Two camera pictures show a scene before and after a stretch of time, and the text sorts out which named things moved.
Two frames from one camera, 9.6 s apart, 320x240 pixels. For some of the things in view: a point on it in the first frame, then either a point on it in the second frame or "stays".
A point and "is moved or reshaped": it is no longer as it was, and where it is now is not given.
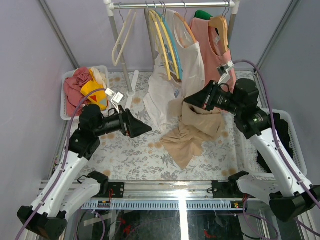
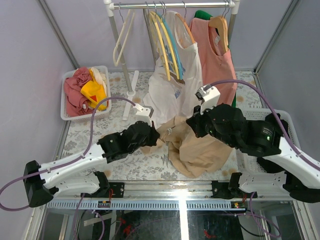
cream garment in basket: x=99 y=76 stays
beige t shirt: x=195 y=125 is moved or reshaped
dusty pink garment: x=72 y=85 stays
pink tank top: x=209 y=39 stays
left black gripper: x=130 y=125 to x=155 y=136
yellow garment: x=99 y=99 stays
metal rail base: x=174 y=195 stays
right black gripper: x=204 y=98 to x=195 y=121
